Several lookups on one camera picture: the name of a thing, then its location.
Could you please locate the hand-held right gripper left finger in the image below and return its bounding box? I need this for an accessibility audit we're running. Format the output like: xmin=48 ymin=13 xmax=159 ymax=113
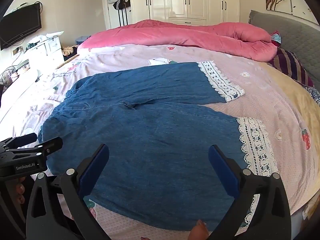
xmin=26 ymin=144 xmax=112 ymax=240

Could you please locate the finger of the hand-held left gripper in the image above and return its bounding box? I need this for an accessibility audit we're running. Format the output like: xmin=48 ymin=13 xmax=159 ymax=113
xmin=0 ymin=133 xmax=38 ymax=148
xmin=5 ymin=137 xmax=63 ymax=158

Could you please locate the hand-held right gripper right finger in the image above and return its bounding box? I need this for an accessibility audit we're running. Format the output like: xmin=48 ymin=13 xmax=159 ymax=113
xmin=207 ymin=144 xmax=292 ymax=240

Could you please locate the blue denim pants lace trim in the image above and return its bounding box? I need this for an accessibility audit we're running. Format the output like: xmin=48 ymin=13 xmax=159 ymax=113
xmin=37 ymin=62 xmax=279 ymax=232

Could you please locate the person's left hand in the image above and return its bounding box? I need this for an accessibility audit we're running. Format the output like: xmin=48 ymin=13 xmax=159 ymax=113
xmin=11 ymin=176 xmax=27 ymax=204

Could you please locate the person's right hand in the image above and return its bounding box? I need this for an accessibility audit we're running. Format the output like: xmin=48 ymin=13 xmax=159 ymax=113
xmin=191 ymin=219 xmax=209 ymax=240

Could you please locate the pink printed bed sheet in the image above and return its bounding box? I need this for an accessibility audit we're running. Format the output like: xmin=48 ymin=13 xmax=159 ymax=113
xmin=0 ymin=44 xmax=320 ymax=240

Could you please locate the white dresser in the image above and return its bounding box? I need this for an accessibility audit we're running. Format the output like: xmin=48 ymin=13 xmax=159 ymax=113
xmin=25 ymin=31 xmax=66 ymax=77

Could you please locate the brown patterned cloth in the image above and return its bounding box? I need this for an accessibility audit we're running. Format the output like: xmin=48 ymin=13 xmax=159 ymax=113
xmin=62 ymin=45 xmax=78 ymax=57

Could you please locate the beige bed cover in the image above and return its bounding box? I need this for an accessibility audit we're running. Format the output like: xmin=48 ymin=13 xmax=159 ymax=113
xmin=259 ymin=62 xmax=320 ymax=155

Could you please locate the black television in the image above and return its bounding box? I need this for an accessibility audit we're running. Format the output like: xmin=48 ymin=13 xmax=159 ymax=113
xmin=0 ymin=3 xmax=42 ymax=50

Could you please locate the blue floral pillow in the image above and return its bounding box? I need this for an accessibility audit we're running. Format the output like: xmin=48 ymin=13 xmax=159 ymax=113
xmin=303 ymin=85 xmax=320 ymax=105

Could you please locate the dark striped pillow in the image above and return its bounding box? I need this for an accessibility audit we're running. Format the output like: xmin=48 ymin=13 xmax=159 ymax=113
xmin=269 ymin=48 xmax=314 ymax=87

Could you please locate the small colourful pillow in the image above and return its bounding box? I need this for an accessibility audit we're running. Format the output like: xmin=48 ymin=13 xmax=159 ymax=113
xmin=271 ymin=31 xmax=282 ymax=48

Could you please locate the white door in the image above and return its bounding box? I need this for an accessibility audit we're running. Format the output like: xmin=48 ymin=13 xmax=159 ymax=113
xmin=101 ymin=0 xmax=133 ymax=30

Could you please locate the pink quilt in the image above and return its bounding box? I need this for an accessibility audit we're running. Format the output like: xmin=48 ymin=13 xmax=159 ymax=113
xmin=77 ymin=19 xmax=278 ymax=62

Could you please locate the white wardrobe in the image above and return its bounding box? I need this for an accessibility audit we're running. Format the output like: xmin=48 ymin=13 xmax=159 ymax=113
xmin=130 ymin=0 xmax=240 ymax=26

